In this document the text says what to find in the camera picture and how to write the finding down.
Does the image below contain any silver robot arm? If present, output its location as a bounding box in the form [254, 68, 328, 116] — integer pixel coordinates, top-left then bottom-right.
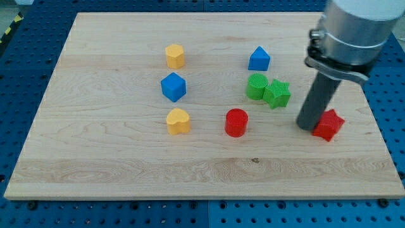
[305, 0, 404, 87]

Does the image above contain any yellow heart block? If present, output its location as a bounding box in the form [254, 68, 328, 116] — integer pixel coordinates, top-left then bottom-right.
[166, 108, 191, 135]

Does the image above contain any red cylinder block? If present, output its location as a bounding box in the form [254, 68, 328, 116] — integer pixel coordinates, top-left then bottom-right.
[225, 108, 249, 137]

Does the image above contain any blue cube block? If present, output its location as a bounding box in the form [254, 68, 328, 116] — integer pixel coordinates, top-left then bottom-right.
[161, 72, 187, 102]

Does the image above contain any wooden board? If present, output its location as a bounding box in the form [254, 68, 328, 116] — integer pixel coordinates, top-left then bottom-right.
[4, 12, 404, 200]

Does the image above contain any green cylinder block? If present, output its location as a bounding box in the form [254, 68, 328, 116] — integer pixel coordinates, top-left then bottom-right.
[246, 73, 268, 100]

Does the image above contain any yellow hexagon block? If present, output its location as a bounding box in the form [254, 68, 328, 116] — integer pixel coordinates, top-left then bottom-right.
[165, 44, 185, 69]

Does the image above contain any green star block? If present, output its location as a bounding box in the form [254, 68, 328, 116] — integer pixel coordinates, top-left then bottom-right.
[263, 79, 291, 109]

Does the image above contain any blue triangle block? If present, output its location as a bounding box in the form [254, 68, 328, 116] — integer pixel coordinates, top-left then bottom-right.
[248, 46, 271, 71]

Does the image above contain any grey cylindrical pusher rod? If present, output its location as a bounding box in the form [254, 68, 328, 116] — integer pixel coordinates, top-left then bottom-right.
[296, 72, 341, 131]

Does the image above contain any red star block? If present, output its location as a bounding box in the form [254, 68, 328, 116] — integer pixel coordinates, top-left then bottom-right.
[312, 109, 345, 142]

